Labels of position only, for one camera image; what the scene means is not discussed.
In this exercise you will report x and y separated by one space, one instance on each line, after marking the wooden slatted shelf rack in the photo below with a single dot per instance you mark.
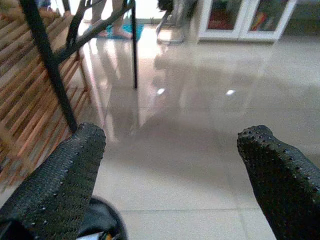
27 95

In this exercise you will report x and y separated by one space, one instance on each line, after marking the black round rubbish bin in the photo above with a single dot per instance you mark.
102 220

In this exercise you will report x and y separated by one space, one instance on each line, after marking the grey metal stand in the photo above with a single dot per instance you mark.
170 22

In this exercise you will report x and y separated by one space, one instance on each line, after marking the person's legs with sandals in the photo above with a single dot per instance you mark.
110 17

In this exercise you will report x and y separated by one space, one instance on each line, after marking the black metal table frame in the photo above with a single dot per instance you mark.
50 57

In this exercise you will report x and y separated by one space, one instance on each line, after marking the white glass door cabinet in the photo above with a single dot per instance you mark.
246 20

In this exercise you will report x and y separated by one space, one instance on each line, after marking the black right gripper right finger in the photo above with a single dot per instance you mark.
282 180

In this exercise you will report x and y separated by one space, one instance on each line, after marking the turquoise floor mat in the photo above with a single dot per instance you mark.
125 31

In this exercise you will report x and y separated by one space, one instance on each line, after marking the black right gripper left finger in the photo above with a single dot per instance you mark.
57 185

